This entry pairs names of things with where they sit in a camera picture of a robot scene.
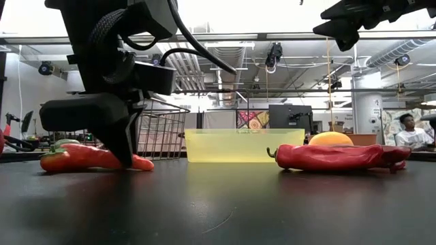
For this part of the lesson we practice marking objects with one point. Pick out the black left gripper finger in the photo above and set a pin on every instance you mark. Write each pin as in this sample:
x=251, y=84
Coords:
x=85, y=112

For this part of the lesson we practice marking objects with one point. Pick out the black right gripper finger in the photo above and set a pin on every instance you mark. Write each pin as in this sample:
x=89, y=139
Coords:
x=344, y=10
x=344, y=32

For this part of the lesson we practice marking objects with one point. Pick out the green pepper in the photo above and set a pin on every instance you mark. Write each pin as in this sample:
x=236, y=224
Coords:
x=66, y=142

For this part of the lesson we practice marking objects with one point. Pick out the orange carrot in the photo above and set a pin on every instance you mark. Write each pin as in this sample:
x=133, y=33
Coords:
x=88, y=156

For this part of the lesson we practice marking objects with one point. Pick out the yellow lemon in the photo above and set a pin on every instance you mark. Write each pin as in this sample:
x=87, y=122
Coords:
x=330, y=139

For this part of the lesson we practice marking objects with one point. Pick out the long red pepper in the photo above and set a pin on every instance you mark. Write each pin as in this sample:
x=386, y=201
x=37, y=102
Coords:
x=323, y=156

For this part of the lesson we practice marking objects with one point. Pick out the black round spotlight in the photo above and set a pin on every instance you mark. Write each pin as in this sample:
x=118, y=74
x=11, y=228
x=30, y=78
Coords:
x=156, y=60
x=402, y=60
x=46, y=68

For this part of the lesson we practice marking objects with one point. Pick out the grey round pillar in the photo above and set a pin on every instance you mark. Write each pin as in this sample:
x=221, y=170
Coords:
x=366, y=102

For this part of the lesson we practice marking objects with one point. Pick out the black hanging device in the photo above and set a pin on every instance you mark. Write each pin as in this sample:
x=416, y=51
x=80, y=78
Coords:
x=273, y=54

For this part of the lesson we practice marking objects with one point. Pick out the black computer monitor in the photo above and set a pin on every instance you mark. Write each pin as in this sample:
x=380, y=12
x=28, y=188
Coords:
x=289, y=117

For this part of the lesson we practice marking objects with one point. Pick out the person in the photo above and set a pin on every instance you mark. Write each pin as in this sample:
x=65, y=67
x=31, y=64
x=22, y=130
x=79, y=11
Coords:
x=412, y=136

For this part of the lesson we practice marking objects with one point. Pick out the colourful patterned cloth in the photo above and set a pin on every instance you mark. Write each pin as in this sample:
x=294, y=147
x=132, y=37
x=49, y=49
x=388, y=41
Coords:
x=252, y=119

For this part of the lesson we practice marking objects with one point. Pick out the yellow translucent plastic bin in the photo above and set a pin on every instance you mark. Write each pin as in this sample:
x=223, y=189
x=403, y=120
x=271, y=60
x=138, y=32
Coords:
x=238, y=146

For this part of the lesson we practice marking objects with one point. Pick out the ribbed silver air duct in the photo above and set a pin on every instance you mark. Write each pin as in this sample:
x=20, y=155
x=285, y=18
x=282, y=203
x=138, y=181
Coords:
x=395, y=51

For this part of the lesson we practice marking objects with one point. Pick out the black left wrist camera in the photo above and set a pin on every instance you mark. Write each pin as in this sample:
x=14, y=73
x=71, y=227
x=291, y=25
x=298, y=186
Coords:
x=155, y=80

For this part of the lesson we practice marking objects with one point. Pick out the leaf pattern wall panel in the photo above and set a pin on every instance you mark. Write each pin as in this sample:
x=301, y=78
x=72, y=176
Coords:
x=390, y=126

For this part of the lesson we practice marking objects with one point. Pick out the metal rig frame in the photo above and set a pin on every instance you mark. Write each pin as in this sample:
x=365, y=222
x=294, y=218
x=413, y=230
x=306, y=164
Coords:
x=238, y=36

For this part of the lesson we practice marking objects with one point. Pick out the grey air duct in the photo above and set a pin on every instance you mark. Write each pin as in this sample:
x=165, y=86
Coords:
x=229, y=75

